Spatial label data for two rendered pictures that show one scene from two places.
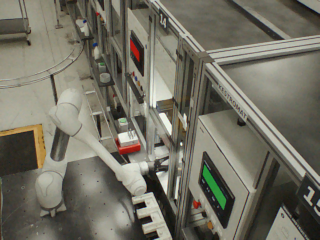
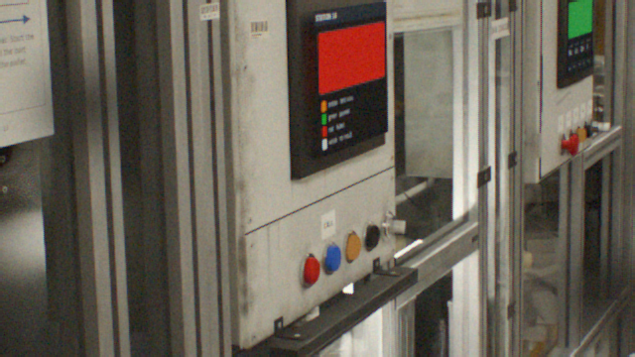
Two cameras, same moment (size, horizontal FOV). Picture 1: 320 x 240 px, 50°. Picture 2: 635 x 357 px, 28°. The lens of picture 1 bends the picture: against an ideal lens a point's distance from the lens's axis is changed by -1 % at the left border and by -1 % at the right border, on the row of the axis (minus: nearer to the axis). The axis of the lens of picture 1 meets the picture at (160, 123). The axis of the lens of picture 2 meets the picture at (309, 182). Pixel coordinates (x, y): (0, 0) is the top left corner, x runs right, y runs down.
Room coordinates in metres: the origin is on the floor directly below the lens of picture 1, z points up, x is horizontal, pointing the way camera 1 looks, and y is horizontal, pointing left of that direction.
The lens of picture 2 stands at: (2.96, 1.23, 1.79)
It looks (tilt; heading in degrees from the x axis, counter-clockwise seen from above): 11 degrees down; 227
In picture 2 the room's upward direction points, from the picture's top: 1 degrees counter-clockwise
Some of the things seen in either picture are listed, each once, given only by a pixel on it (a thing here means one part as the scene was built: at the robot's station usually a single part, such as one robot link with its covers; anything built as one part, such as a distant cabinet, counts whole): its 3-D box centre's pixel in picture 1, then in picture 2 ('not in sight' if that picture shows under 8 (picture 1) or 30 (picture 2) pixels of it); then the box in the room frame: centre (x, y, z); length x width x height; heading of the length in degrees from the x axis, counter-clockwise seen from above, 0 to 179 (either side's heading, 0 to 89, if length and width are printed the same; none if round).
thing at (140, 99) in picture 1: (134, 86); (347, 302); (1.93, 0.19, 1.37); 0.36 x 0.04 x 0.04; 22
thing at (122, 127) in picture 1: (124, 126); not in sight; (1.96, 0.27, 0.97); 0.08 x 0.08 x 0.12; 22
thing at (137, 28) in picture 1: (154, 52); (236, 100); (1.99, 0.07, 1.60); 0.42 x 0.29 x 0.46; 22
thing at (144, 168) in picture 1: (143, 168); not in sight; (1.53, 0.10, 1.00); 0.09 x 0.06 x 0.09; 22
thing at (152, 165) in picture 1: (153, 165); not in sight; (1.55, 0.03, 1.00); 0.09 x 0.07 x 0.08; 112
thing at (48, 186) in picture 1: (48, 187); not in sight; (1.44, 0.73, 0.85); 0.18 x 0.16 x 0.22; 3
